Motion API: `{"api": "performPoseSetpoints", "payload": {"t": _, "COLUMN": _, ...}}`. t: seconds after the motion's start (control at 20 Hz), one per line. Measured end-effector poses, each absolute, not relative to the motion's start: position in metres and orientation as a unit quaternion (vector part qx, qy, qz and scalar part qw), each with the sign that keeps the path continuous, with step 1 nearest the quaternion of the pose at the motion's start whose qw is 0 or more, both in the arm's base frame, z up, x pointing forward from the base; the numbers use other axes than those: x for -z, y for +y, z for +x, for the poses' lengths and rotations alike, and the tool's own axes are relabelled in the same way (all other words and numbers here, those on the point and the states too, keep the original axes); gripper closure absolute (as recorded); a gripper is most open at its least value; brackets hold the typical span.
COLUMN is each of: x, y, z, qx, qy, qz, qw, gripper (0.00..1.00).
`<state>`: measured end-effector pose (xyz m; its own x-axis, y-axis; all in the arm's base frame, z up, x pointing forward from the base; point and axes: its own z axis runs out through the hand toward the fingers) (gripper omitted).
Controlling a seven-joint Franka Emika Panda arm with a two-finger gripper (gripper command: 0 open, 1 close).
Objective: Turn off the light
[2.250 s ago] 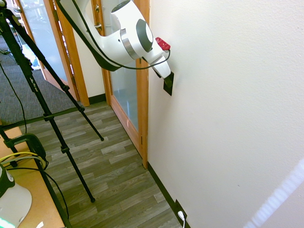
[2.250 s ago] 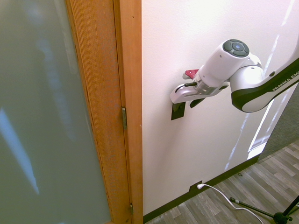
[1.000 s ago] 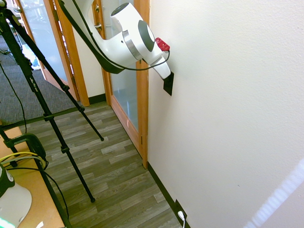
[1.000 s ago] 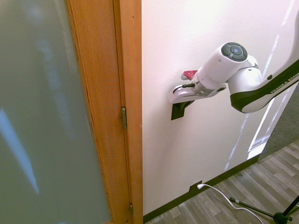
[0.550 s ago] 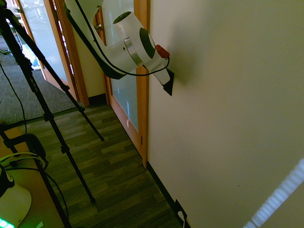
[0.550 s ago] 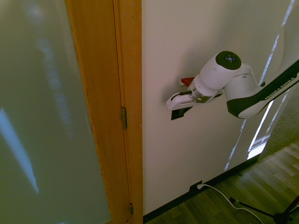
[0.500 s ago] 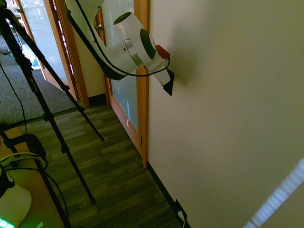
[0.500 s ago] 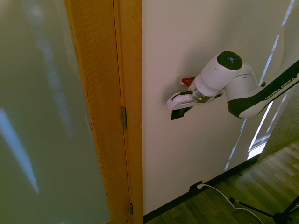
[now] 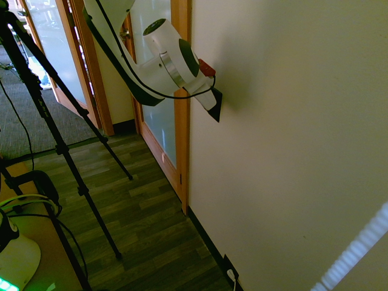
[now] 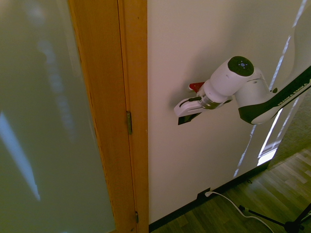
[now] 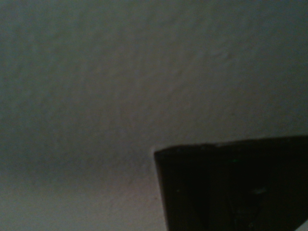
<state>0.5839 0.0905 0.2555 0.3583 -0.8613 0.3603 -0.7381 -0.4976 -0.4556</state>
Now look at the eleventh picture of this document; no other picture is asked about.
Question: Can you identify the dark light switch plate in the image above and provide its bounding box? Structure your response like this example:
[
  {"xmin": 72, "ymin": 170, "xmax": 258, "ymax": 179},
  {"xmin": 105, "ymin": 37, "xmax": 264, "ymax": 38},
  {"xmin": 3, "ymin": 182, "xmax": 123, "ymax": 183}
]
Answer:
[{"xmin": 154, "ymin": 135, "xmax": 308, "ymax": 231}]

